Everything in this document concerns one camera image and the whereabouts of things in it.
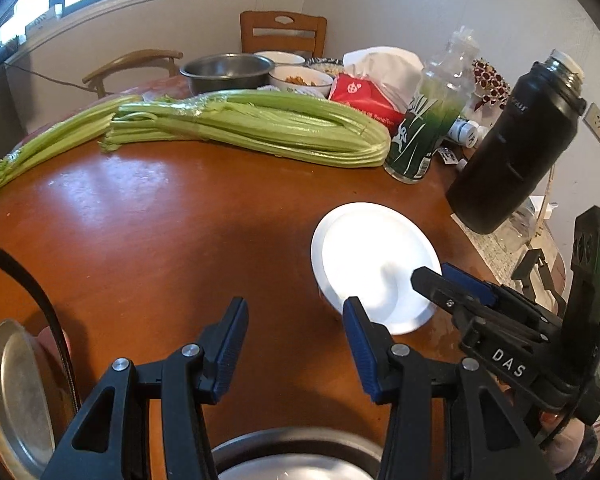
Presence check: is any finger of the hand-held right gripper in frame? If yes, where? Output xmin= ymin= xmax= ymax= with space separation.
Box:
xmin=441 ymin=262 xmax=563 ymax=332
xmin=411 ymin=266 xmax=508 ymax=335

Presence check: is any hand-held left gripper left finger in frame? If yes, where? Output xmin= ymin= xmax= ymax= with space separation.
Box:
xmin=40 ymin=296 xmax=250 ymax=480

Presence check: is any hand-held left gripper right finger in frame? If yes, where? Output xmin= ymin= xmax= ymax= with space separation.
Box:
xmin=342 ymin=296 xmax=556 ymax=480

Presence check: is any large steel bowl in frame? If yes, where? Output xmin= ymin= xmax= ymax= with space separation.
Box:
xmin=211 ymin=426 xmax=385 ymax=480

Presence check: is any white round plate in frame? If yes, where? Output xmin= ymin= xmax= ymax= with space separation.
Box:
xmin=217 ymin=452 xmax=381 ymax=480

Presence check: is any round steel dish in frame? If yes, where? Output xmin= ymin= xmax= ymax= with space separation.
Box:
xmin=0 ymin=319 xmax=58 ymax=467

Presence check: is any person's right hand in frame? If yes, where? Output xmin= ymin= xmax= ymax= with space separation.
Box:
xmin=540 ymin=407 xmax=566 ymax=431

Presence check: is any clear plastic container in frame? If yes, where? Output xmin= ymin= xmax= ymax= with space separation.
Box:
xmin=500 ymin=205 xmax=556 ymax=256

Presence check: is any white charger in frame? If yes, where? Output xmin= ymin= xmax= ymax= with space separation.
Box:
xmin=530 ymin=195 xmax=561 ymax=221

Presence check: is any small printed card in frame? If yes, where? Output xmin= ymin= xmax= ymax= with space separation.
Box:
xmin=437 ymin=147 xmax=468 ymax=166

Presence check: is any black thermos flask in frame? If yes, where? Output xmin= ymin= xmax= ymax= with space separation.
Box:
xmin=445 ymin=49 xmax=587 ymax=235

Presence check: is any white pill bottle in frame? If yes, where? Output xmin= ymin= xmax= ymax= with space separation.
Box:
xmin=447 ymin=117 xmax=488 ymax=148

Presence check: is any clear bottle with green label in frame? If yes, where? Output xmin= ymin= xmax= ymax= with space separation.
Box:
xmin=384 ymin=27 xmax=481 ymax=184

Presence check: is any red tissue pack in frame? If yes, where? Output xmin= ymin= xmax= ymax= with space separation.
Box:
xmin=328 ymin=72 xmax=406 ymax=136

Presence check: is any white plastic bag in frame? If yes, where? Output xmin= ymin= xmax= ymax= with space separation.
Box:
xmin=342 ymin=46 xmax=426 ymax=111

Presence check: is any thick wrapped celery bundle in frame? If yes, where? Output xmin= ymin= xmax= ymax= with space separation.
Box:
xmin=99 ymin=90 xmax=392 ymax=169

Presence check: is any bowl with food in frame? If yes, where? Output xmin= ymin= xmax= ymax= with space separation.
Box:
xmin=269 ymin=66 xmax=335 ymax=98
xmin=306 ymin=57 xmax=346 ymax=77

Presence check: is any thin celery bundle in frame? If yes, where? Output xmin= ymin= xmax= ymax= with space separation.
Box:
xmin=0 ymin=95 xmax=146 ymax=199

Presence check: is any deep steel bowl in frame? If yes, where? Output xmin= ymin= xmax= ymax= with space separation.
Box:
xmin=180 ymin=53 xmax=276 ymax=95

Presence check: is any white ceramic bowl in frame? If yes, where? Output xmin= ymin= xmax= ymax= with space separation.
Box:
xmin=254 ymin=51 xmax=307 ymax=68

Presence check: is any wooden armchair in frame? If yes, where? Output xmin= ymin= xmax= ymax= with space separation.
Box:
xmin=82 ymin=49 xmax=185 ymax=100

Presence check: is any wooden chair back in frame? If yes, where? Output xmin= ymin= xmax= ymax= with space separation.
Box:
xmin=240 ymin=10 xmax=327 ymax=61

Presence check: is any windowsill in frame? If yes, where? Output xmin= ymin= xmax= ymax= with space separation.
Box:
xmin=2 ymin=0 xmax=187 ymax=66

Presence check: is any black cable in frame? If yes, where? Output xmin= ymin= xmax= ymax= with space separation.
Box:
xmin=0 ymin=240 xmax=81 ymax=413

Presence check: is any wall cable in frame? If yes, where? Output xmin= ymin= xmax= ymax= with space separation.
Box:
xmin=15 ymin=62 xmax=98 ymax=93

